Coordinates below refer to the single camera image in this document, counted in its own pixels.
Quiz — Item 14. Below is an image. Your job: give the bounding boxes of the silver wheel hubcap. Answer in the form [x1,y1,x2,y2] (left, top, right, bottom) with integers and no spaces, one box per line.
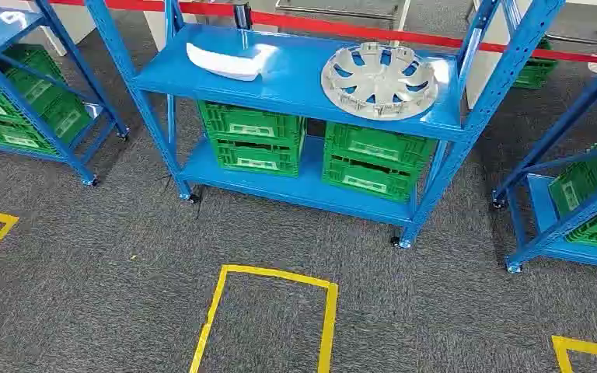
[320,42,439,121]

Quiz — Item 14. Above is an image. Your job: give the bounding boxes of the blue metal shelf rack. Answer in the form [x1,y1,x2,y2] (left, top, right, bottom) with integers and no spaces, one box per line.
[82,0,567,251]
[491,44,597,274]
[0,0,131,187]

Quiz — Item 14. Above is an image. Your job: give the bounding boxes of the white plastic panel part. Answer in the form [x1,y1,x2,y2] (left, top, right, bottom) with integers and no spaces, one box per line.
[185,42,279,82]

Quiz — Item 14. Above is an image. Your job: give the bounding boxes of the red barrier belt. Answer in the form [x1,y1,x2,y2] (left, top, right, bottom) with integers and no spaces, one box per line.
[20,0,597,65]

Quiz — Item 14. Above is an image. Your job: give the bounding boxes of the black stanchion post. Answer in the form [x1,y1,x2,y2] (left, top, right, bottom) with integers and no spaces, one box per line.
[233,2,253,31]

